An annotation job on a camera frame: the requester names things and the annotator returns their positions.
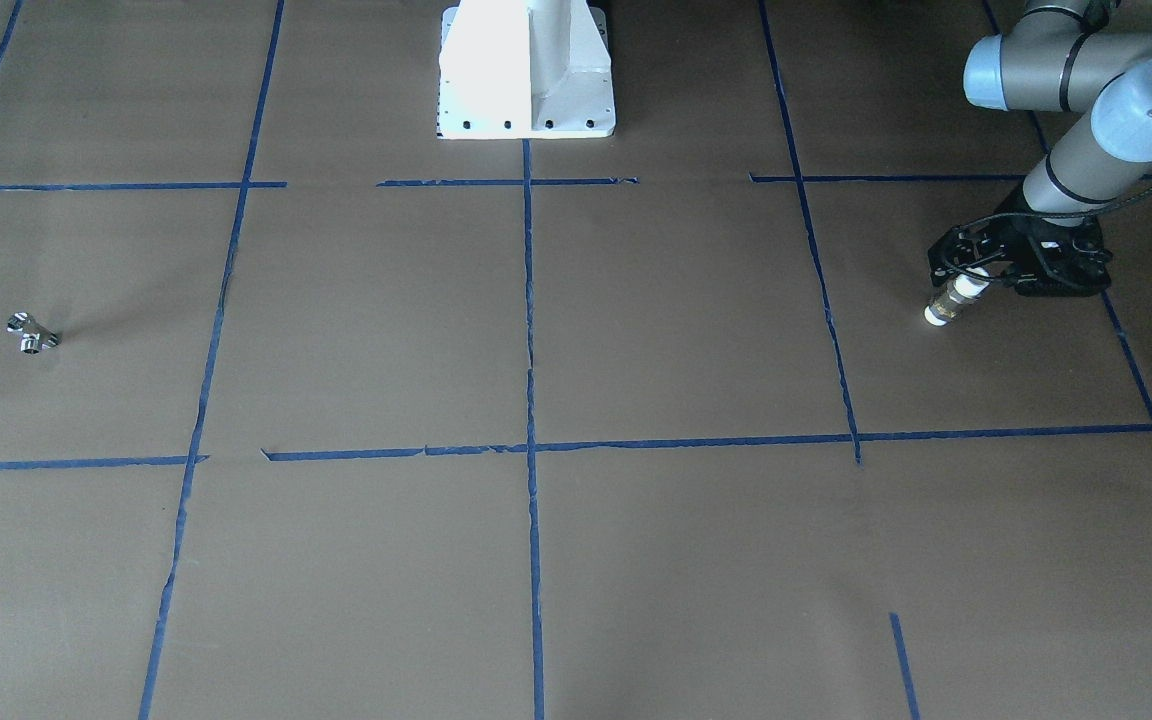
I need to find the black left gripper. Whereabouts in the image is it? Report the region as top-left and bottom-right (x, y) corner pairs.
(927, 211), (1114, 297)

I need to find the white brass PPR valve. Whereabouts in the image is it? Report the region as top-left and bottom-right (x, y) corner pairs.
(923, 268), (995, 327)

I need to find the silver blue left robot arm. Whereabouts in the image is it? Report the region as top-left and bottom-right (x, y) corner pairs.
(927, 1), (1152, 300)

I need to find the brown paper table mat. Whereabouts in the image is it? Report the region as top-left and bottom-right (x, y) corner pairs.
(0, 1), (1152, 719)

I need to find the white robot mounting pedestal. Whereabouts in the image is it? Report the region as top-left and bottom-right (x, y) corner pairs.
(435, 1), (617, 141)

